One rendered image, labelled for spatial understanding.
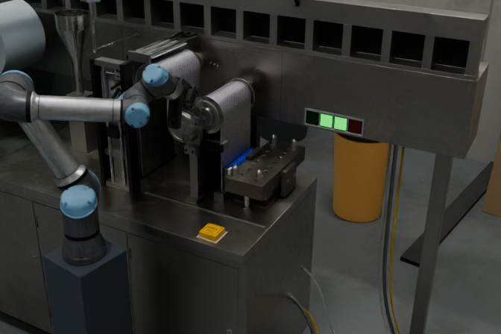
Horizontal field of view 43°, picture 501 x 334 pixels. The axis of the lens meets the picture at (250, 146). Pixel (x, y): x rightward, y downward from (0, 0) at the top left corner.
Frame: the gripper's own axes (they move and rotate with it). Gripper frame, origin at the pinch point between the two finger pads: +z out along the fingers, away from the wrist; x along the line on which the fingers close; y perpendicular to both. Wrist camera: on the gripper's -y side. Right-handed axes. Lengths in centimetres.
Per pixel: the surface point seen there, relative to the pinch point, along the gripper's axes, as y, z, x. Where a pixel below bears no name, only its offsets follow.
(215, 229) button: -37.9, 6.9, -19.2
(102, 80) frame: 2.5, -12.9, 36.3
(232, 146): -4.2, 20.0, -8.2
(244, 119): 8.1, 22.4, -8.2
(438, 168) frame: 14, 57, -81
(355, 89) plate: 29, 23, -49
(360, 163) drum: 35, 171, -18
